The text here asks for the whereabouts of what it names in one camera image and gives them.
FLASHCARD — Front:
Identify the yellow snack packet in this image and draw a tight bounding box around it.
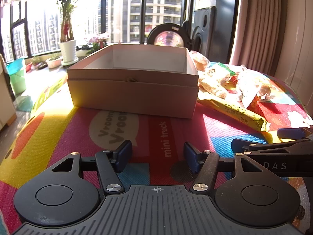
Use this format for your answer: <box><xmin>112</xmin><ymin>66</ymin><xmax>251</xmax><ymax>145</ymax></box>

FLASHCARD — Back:
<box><xmin>197</xmin><ymin>92</ymin><xmax>271</xmax><ymax>132</ymax></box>

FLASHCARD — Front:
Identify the red cartoon snack bag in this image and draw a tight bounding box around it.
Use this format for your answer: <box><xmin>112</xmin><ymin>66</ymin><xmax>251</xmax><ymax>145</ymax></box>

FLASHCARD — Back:
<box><xmin>234</xmin><ymin>64</ymin><xmax>287</xmax><ymax>109</ymax></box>

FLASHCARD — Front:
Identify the brown cardboard box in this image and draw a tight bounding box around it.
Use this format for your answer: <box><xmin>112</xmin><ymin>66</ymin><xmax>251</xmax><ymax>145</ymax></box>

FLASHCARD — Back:
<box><xmin>67</xmin><ymin>44</ymin><xmax>198</xmax><ymax>119</ymax></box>

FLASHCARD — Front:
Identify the clear bread snack bag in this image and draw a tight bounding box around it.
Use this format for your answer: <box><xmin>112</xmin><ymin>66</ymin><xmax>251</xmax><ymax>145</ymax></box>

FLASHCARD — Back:
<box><xmin>190</xmin><ymin>50</ymin><xmax>238</xmax><ymax>100</ymax></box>

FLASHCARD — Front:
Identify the colourful cartoon play mat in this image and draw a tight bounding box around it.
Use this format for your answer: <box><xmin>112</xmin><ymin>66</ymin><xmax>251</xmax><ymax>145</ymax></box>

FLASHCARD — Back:
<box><xmin>1</xmin><ymin>78</ymin><xmax>312</xmax><ymax>234</ymax></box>

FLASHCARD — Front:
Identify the beige curtain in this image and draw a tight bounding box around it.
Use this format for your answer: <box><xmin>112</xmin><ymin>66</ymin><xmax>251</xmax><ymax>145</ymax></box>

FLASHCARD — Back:
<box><xmin>230</xmin><ymin>0</ymin><xmax>287</xmax><ymax>75</ymax></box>

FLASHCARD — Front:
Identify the low white planter bowl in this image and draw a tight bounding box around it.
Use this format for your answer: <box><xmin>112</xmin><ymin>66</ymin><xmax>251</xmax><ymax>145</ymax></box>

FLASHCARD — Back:
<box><xmin>46</xmin><ymin>55</ymin><xmax>63</xmax><ymax>69</ymax></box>

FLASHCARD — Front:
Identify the dark grey washing machine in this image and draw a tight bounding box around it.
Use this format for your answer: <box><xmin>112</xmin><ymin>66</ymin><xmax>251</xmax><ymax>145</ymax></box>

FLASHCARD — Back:
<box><xmin>191</xmin><ymin>6</ymin><xmax>216</xmax><ymax>58</ymax></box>

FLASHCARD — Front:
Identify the pink orchid in pot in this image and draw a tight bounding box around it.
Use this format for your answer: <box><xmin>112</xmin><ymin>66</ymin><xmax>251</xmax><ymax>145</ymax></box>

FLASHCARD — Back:
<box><xmin>86</xmin><ymin>34</ymin><xmax>108</xmax><ymax>55</ymax></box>

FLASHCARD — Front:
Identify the green plastic bucket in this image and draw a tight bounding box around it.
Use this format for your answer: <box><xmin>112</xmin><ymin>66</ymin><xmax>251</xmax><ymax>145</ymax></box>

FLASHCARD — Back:
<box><xmin>10</xmin><ymin>70</ymin><xmax>27</xmax><ymax>94</ymax></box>

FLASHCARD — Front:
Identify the round washing machine door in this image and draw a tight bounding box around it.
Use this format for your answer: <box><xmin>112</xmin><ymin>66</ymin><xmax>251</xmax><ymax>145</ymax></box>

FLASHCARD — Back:
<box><xmin>146</xmin><ymin>23</ymin><xmax>192</xmax><ymax>50</ymax></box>

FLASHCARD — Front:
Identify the teal plastic bucket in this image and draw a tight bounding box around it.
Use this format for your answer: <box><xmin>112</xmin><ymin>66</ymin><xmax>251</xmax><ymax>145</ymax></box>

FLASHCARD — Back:
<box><xmin>6</xmin><ymin>58</ymin><xmax>25</xmax><ymax>75</ymax></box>

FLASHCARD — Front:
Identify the tall plant in white pot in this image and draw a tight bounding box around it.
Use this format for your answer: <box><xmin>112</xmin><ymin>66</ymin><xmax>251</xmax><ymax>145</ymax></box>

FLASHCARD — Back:
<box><xmin>56</xmin><ymin>0</ymin><xmax>78</xmax><ymax>66</ymax></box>

